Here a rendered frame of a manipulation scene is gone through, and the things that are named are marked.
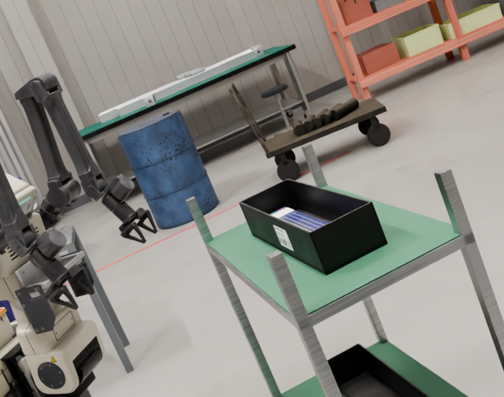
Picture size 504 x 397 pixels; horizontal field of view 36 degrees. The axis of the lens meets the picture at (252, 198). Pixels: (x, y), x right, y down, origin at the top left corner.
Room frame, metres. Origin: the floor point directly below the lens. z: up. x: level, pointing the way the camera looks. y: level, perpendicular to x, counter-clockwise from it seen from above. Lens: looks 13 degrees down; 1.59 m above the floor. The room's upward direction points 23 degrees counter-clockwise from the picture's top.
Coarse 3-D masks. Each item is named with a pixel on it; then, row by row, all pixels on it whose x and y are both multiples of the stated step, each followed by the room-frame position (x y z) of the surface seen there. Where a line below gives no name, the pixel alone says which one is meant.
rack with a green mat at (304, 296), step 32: (448, 192) 1.61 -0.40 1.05; (384, 224) 1.87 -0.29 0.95; (416, 224) 1.78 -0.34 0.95; (448, 224) 1.69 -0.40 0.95; (224, 256) 2.16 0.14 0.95; (256, 256) 2.04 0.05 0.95; (288, 256) 1.93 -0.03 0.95; (384, 256) 1.66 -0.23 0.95; (416, 256) 1.59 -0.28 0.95; (480, 256) 1.61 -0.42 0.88; (224, 288) 2.38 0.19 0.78; (256, 288) 1.82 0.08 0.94; (288, 288) 1.52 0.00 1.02; (320, 288) 1.63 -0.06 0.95; (352, 288) 1.56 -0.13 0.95; (384, 288) 1.56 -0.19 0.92; (480, 288) 1.61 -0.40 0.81; (288, 320) 1.59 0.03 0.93; (320, 320) 1.53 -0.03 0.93; (256, 352) 2.37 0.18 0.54; (320, 352) 1.52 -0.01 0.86; (384, 352) 2.39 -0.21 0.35; (320, 384) 2.35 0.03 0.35; (416, 384) 2.12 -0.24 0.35; (448, 384) 2.05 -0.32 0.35
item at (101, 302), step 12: (72, 228) 4.33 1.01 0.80; (72, 240) 4.06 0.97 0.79; (60, 252) 3.98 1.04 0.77; (84, 252) 4.39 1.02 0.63; (96, 276) 4.39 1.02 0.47; (96, 288) 4.39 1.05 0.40; (96, 300) 3.98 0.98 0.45; (108, 300) 4.39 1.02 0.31; (108, 312) 4.39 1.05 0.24; (108, 324) 3.98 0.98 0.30; (120, 336) 4.39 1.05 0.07; (120, 348) 3.99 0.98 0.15
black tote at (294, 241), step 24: (264, 192) 2.26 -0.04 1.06; (288, 192) 2.28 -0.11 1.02; (312, 192) 2.10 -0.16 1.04; (336, 192) 1.93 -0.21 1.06; (264, 216) 2.02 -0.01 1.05; (312, 216) 2.15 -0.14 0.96; (336, 216) 1.98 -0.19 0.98; (360, 216) 1.72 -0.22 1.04; (264, 240) 2.13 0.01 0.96; (288, 240) 1.88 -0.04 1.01; (312, 240) 1.69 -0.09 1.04; (336, 240) 1.71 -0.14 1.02; (360, 240) 1.72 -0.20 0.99; (384, 240) 1.73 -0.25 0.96; (312, 264) 1.77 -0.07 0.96; (336, 264) 1.70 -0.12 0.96
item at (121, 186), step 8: (120, 176) 2.56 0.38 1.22; (112, 184) 2.56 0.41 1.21; (120, 184) 2.54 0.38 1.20; (128, 184) 2.55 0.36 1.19; (88, 192) 2.58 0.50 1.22; (96, 192) 2.57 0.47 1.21; (104, 192) 2.57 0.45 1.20; (112, 192) 2.56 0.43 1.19; (120, 192) 2.54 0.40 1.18; (128, 192) 2.55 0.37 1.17; (96, 200) 2.57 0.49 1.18
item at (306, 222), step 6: (276, 210) 2.24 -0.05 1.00; (282, 210) 2.21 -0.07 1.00; (288, 210) 2.18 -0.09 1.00; (294, 210) 2.16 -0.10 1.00; (276, 216) 2.18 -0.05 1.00; (282, 216) 2.16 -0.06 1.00; (288, 216) 2.13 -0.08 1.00; (294, 216) 2.11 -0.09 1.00; (300, 216) 2.08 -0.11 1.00; (306, 216) 2.06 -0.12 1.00; (288, 222) 2.07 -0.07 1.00; (294, 222) 2.05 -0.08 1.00; (300, 222) 2.03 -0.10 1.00; (306, 222) 2.01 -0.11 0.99; (312, 222) 1.98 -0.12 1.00; (318, 222) 1.96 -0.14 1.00; (324, 222) 1.94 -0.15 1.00; (306, 228) 1.95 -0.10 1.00; (312, 228) 1.93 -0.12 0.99
